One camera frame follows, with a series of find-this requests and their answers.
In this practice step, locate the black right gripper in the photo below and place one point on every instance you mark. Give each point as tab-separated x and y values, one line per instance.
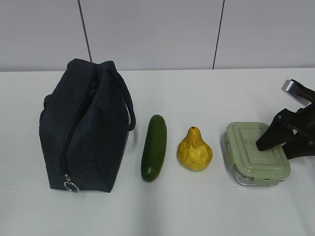
280	131

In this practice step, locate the green lid food container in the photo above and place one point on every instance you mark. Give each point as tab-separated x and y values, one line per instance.
248	165

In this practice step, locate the green cucumber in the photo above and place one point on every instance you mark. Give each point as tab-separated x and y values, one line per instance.
154	149

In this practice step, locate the dark navy lunch bag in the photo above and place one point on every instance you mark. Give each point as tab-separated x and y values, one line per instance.
84	125

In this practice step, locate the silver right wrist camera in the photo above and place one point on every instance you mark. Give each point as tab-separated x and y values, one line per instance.
298	92

